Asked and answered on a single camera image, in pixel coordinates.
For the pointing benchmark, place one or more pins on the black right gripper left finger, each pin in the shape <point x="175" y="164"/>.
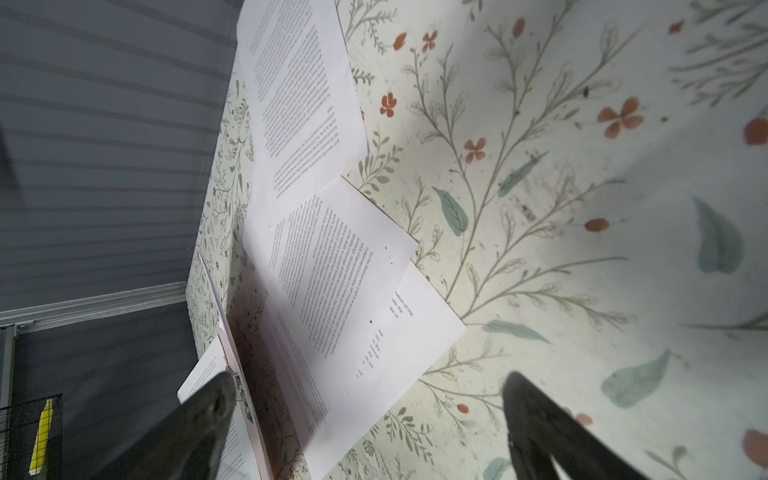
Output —
<point x="187" y="444"/>

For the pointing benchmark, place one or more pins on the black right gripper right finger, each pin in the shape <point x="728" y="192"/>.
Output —
<point x="541" y="436"/>

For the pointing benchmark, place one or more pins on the printed paper sheet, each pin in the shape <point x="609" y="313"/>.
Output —
<point x="207" y="367"/>
<point x="334" y="401"/>
<point x="336" y="260"/>
<point x="306" y="123"/>

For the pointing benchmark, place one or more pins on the pink file folder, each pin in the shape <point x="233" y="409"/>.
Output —
<point x="245" y="455"/>

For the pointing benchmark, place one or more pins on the printed paper sheet front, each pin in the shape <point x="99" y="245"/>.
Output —
<point x="334" y="401"/>

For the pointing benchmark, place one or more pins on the yellow marker pen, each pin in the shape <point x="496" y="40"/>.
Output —
<point x="38" y="458"/>

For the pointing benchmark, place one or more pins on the black wire mesh basket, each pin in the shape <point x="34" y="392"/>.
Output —
<point x="19" y="423"/>

